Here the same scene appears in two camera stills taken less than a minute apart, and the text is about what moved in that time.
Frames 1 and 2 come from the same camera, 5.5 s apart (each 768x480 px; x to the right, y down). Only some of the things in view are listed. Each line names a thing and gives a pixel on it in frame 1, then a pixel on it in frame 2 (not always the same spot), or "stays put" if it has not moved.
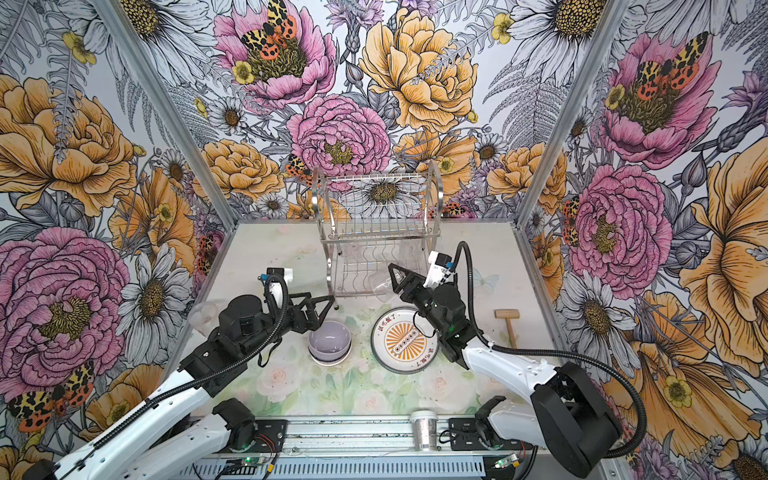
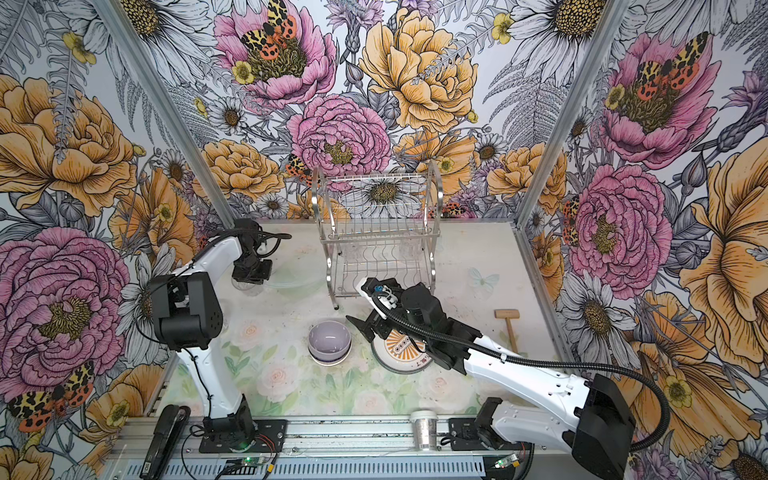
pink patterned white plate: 404,341 stays put
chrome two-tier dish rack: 368,223 stays put
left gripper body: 290,319 to 248,268
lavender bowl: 330,341 stays put
